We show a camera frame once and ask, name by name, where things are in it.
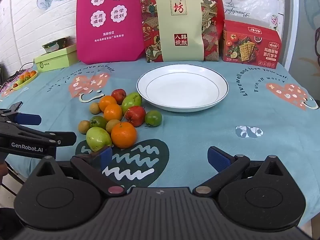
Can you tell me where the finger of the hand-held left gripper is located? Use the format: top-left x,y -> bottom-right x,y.
0,122 -> 77,146
0,101 -> 42,126

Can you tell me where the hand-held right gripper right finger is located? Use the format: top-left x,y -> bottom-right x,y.
192,146 -> 293,197

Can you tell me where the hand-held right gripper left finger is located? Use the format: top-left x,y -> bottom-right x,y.
29,145 -> 127,197

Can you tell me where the green mango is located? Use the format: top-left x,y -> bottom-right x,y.
122,92 -> 143,114
86,127 -> 112,152

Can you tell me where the orange tangerine with stem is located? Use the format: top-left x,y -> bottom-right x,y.
111,116 -> 137,149

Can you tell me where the green tomato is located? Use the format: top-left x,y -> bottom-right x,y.
90,115 -> 107,130
145,110 -> 162,127

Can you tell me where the red fruit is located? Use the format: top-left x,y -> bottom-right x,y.
111,89 -> 127,105
125,106 -> 146,127

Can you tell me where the white plate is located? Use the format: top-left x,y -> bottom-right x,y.
136,64 -> 229,113

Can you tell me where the row of small toy fruits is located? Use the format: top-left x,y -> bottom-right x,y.
13,70 -> 37,88

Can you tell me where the blue printed tablecloth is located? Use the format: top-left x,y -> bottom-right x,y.
0,60 -> 320,227

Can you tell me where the yellow oblong tray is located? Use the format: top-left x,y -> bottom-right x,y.
12,70 -> 38,90

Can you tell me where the light green box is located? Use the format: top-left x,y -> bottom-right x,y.
34,44 -> 78,73

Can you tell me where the green patterned bowl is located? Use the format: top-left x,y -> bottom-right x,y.
42,36 -> 72,54

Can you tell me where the pink fabric bag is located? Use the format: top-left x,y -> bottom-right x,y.
76,0 -> 145,65

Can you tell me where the red cracker box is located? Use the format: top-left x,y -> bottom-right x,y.
222,19 -> 282,69

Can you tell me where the red and beige gift bag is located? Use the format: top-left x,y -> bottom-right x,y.
138,0 -> 225,63

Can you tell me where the white floral plastic bag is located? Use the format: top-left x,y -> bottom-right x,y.
217,0 -> 285,32

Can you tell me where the black cable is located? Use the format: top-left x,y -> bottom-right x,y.
0,62 -> 35,87

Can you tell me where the white frame post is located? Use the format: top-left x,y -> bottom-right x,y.
282,0 -> 300,65

